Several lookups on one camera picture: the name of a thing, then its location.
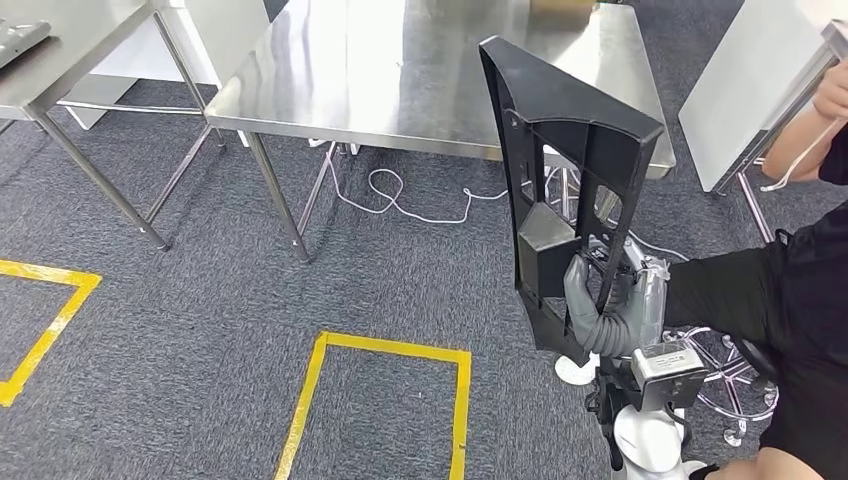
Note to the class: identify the person's right hand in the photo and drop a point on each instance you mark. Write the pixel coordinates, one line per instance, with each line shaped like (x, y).
(833, 93)

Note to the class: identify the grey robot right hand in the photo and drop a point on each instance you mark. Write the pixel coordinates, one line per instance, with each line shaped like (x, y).
(649, 305)

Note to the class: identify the black plastic panel part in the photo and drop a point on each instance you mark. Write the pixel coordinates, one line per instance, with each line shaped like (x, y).
(563, 99)

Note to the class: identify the stainless steel workbench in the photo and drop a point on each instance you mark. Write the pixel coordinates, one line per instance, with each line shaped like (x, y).
(397, 66)

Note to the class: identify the white board panel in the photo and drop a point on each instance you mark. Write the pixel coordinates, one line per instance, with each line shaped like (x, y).
(735, 93)

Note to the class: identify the chrome stool with black seat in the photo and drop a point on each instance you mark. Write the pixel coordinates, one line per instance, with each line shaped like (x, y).
(758, 361)

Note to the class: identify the person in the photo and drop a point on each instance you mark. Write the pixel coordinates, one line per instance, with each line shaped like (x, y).
(815, 298)

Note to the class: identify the yellow floor tape square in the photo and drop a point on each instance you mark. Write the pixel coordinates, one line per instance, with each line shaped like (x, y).
(46, 272)

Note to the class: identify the grey keyboard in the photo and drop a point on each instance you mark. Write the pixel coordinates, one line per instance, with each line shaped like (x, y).
(20, 41)

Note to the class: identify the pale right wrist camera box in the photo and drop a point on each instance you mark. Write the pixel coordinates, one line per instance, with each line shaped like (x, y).
(669, 374)

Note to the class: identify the dark grey camera bracket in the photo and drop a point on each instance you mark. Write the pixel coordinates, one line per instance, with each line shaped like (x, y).
(606, 397)

